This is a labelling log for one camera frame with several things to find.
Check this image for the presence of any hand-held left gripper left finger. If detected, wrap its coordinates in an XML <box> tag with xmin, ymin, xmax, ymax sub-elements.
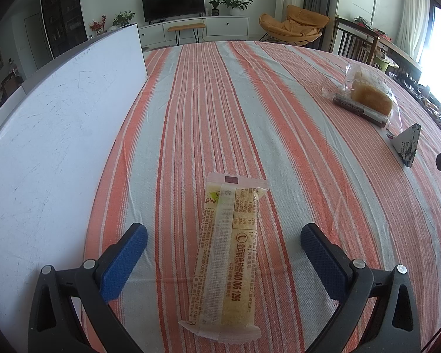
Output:
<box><xmin>27</xmin><ymin>223</ymin><xmax>148</xmax><ymax>353</ymax></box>

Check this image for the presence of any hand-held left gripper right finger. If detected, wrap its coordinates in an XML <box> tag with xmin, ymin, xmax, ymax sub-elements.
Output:
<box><xmin>300</xmin><ymin>223</ymin><xmax>421</xmax><ymax>353</ymax></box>

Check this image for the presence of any translucent pale snack packet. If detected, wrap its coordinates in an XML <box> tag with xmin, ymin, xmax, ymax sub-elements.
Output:
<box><xmin>178</xmin><ymin>171</ymin><xmax>271</xmax><ymax>341</ymax></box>

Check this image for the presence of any triangular patterned snack packet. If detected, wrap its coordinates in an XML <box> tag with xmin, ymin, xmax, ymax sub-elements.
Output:
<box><xmin>386</xmin><ymin>124</ymin><xmax>423</xmax><ymax>167</ymax></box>

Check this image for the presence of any clutter on sideboard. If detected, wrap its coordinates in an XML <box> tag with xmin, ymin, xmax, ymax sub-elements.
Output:
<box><xmin>397</xmin><ymin>70</ymin><xmax>441</xmax><ymax>136</ymax></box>

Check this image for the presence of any bread in clear bag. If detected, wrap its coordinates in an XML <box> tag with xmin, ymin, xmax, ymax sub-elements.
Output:
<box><xmin>323</xmin><ymin>62</ymin><xmax>399</xmax><ymax>118</ymax></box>

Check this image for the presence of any dark sausage stick packet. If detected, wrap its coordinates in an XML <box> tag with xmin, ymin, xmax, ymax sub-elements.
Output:
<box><xmin>333</xmin><ymin>94</ymin><xmax>388</xmax><ymax>127</ymax></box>

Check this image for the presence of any orange striped tablecloth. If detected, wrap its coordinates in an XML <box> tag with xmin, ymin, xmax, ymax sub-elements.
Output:
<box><xmin>81</xmin><ymin>40</ymin><xmax>441</xmax><ymax>353</ymax></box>

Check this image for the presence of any wooden dining table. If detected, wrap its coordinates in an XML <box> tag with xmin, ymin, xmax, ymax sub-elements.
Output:
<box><xmin>375</xmin><ymin>33</ymin><xmax>423</xmax><ymax>78</ymax></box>

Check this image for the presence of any white curtain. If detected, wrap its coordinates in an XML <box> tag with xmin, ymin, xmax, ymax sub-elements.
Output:
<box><xmin>402</xmin><ymin>0</ymin><xmax>432</xmax><ymax>63</ymax></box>

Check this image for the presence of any wooden dining chair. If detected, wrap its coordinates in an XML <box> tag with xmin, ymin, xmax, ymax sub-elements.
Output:
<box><xmin>329</xmin><ymin>16</ymin><xmax>381</xmax><ymax>67</ymax></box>

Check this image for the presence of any orange lounge chair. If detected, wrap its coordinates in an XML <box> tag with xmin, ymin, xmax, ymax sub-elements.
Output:
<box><xmin>259</xmin><ymin>5</ymin><xmax>329</xmax><ymax>46</ymax></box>

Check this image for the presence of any red flower arrangement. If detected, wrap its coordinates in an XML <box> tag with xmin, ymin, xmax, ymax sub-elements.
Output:
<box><xmin>89</xmin><ymin>15</ymin><xmax>107</xmax><ymax>37</ymax></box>

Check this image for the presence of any wooden bench stool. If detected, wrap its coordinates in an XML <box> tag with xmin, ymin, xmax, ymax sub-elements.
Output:
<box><xmin>168</xmin><ymin>23</ymin><xmax>206</xmax><ymax>46</ymax></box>

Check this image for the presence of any leafy plant in pot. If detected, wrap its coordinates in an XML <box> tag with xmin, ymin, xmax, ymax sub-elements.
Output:
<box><xmin>112</xmin><ymin>10</ymin><xmax>136</xmax><ymax>28</ymax></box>

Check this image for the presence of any white television cabinet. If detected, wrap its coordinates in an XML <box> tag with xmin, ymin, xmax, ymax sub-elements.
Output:
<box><xmin>138</xmin><ymin>15</ymin><xmax>250</xmax><ymax>48</ymax></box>

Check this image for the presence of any dark glass cabinet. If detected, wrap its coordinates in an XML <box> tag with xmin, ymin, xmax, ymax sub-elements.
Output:
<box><xmin>40</xmin><ymin>0</ymin><xmax>87</xmax><ymax>59</ymax></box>

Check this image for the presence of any black television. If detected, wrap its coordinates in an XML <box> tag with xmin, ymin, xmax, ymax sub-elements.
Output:
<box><xmin>141</xmin><ymin>0</ymin><xmax>206</xmax><ymax>23</ymax></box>

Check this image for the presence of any large potted green plant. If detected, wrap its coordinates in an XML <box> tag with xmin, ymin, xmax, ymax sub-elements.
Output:
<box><xmin>220</xmin><ymin>0</ymin><xmax>254</xmax><ymax>17</ymax></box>

